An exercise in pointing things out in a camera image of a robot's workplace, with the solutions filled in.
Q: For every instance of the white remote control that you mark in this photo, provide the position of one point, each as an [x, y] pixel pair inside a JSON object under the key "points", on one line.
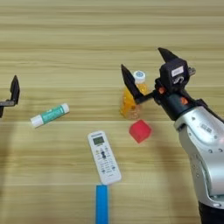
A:
{"points": [[105, 160]]}

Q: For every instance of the orange juice bottle white cap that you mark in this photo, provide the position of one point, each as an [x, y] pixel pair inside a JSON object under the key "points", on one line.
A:
{"points": [[128, 109]]}

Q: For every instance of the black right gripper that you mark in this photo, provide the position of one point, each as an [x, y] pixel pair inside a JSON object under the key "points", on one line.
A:
{"points": [[175, 103]]}

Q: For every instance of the blue tape strip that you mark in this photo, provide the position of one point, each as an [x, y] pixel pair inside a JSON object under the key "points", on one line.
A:
{"points": [[102, 204]]}

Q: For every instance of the red cube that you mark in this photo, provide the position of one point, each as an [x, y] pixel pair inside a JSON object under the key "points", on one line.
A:
{"points": [[140, 131]]}

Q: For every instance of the green and white tube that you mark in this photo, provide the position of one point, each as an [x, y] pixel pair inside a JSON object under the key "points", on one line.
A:
{"points": [[49, 115]]}

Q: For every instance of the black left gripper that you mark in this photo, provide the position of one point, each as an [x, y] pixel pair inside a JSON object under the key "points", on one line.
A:
{"points": [[1, 112]]}

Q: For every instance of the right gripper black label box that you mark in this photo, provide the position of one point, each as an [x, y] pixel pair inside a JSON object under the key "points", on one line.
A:
{"points": [[173, 71]]}

